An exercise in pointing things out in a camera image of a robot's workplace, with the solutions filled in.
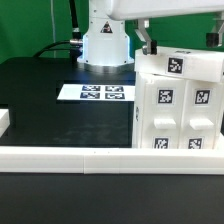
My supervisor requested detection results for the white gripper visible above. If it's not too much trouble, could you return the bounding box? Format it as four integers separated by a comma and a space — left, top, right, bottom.
105, 0, 224, 55

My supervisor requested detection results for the white cabinet top block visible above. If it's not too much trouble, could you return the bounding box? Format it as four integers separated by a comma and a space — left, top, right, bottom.
135, 46, 224, 82

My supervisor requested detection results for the white door panel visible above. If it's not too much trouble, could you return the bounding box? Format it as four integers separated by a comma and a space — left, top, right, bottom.
179, 81, 224, 149
140, 75, 186, 149

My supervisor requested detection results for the white cabinet body box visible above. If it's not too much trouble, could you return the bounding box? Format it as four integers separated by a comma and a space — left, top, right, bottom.
132, 73, 224, 149

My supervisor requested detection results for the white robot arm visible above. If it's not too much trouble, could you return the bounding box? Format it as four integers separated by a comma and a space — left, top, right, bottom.
78, 0, 224, 72

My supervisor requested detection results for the white marker sheet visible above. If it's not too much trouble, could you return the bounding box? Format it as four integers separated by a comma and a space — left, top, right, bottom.
57, 84, 135, 102

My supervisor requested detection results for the white U-shaped fence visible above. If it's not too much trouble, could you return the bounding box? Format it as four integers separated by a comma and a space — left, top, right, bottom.
0, 108, 224, 175

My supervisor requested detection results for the black cable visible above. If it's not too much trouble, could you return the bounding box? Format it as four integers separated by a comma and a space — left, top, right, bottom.
32, 0, 84, 58

